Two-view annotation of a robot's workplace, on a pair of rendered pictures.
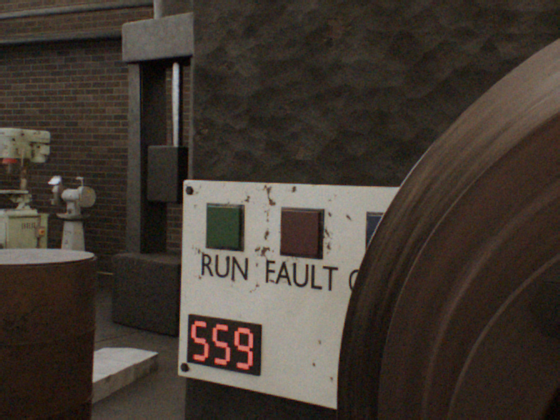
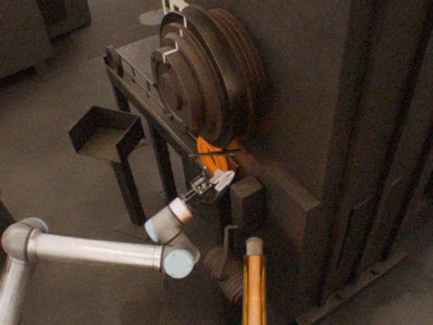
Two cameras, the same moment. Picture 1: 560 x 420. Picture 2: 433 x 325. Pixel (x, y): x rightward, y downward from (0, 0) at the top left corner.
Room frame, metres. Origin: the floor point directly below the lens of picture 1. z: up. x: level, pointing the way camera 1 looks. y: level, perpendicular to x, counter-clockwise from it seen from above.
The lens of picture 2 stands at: (-0.66, -0.86, 1.93)
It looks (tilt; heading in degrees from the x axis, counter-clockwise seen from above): 46 degrees down; 30
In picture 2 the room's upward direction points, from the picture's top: 6 degrees counter-clockwise
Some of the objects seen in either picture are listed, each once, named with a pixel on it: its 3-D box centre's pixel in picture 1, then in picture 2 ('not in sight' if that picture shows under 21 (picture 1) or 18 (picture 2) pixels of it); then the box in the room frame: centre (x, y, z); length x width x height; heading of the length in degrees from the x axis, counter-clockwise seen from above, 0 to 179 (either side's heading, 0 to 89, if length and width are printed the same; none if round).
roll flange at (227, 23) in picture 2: not in sight; (223, 70); (0.43, -0.30, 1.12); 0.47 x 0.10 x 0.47; 58
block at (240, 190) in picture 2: not in sight; (248, 206); (0.24, -0.46, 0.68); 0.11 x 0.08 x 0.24; 148
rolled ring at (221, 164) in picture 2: not in sight; (212, 156); (0.37, -0.26, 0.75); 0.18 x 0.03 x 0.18; 57
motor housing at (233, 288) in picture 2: not in sight; (233, 299); (0.07, -0.46, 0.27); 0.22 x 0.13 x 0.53; 58
